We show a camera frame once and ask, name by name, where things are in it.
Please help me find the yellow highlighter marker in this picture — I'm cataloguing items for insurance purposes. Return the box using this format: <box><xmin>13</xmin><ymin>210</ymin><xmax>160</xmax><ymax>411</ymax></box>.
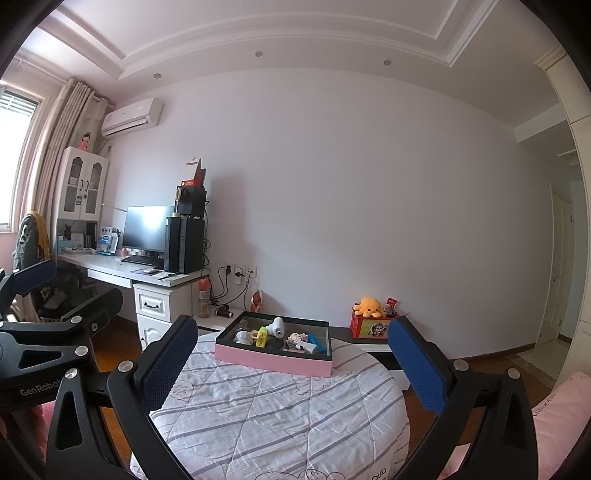
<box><xmin>256</xmin><ymin>326</ymin><xmax>269</xmax><ymax>348</ymax></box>

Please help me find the office chair with clothes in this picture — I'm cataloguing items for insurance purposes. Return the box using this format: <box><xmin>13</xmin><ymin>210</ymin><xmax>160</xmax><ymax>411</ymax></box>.
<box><xmin>12</xmin><ymin>211</ymin><xmax>95</xmax><ymax>322</ymax></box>

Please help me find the white desk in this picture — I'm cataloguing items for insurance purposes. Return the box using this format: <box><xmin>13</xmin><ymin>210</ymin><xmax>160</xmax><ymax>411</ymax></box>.
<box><xmin>58</xmin><ymin>253</ymin><xmax>209</xmax><ymax>349</ymax></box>

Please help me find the low white side table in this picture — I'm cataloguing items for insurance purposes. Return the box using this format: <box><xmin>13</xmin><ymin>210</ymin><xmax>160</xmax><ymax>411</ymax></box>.
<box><xmin>197</xmin><ymin>308</ymin><xmax>243</xmax><ymax>334</ymax></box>

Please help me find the red toy box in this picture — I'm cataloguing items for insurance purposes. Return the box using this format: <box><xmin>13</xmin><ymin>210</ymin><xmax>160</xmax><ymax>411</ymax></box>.
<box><xmin>349</xmin><ymin>313</ymin><xmax>394</xmax><ymax>340</ymax></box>

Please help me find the white quilted table cover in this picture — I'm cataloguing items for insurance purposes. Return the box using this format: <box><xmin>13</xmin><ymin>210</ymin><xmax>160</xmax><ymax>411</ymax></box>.
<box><xmin>150</xmin><ymin>334</ymin><xmax>410</xmax><ymax>479</ymax></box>

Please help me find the orange octopus plush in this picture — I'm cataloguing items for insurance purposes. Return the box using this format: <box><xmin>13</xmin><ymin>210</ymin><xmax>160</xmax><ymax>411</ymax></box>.
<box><xmin>353</xmin><ymin>296</ymin><xmax>384</xmax><ymax>319</ymax></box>

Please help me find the white figurine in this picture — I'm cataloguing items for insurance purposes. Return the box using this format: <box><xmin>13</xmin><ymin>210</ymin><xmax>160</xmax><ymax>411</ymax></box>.
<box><xmin>233</xmin><ymin>330</ymin><xmax>253</xmax><ymax>346</ymax></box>

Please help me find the orange cap bottle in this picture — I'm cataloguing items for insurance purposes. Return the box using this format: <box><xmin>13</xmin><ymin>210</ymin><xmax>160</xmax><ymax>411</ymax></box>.
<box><xmin>197</xmin><ymin>277</ymin><xmax>211</xmax><ymax>318</ymax></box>

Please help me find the computer monitor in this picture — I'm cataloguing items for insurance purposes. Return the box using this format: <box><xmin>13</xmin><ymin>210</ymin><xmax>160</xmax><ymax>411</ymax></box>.
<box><xmin>122</xmin><ymin>206</ymin><xmax>173</xmax><ymax>253</ymax></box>

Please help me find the white glass door cabinet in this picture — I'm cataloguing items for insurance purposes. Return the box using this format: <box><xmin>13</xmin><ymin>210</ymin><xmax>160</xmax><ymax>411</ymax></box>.
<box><xmin>54</xmin><ymin>147</ymin><xmax>110</xmax><ymax>222</ymax></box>

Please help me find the black computer tower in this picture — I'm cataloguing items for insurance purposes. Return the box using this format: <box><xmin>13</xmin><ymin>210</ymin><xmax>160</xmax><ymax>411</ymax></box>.
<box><xmin>164</xmin><ymin>217</ymin><xmax>204</xmax><ymax>274</ymax></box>

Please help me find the pink green storage box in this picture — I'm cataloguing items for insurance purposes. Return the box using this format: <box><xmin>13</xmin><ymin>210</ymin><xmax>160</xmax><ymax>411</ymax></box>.
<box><xmin>214</xmin><ymin>312</ymin><xmax>332</xmax><ymax>378</ymax></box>

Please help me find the pink white brick model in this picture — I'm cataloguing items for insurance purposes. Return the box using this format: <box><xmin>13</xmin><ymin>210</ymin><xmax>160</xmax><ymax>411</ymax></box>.
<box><xmin>287</xmin><ymin>333</ymin><xmax>308</xmax><ymax>350</ymax></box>

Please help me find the black speaker on tower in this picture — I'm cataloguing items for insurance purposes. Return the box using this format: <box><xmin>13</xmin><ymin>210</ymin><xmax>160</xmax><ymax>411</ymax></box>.
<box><xmin>174</xmin><ymin>185</ymin><xmax>206</xmax><ymax>218</ymax></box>

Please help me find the curtain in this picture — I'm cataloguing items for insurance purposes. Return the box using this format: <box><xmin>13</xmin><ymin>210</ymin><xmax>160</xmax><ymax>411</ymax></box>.
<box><xmin>12</xmin><ymin>78</ymin><xmax>111</xmax><ymax>228</ymax></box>

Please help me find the white air conditioner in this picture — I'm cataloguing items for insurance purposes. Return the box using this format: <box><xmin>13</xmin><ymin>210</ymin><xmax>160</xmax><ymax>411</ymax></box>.
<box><xmin>101</xmin><ymin>98</ymin><xmax>163</xmax><ymax>138</ymax></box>

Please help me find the white camera toy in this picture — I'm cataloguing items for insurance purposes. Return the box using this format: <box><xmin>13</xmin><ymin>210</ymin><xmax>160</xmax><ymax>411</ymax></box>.
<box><xmin>266</xmin><ymin>317</ymin><xmax>286</xmax><ymax>339</ymax></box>

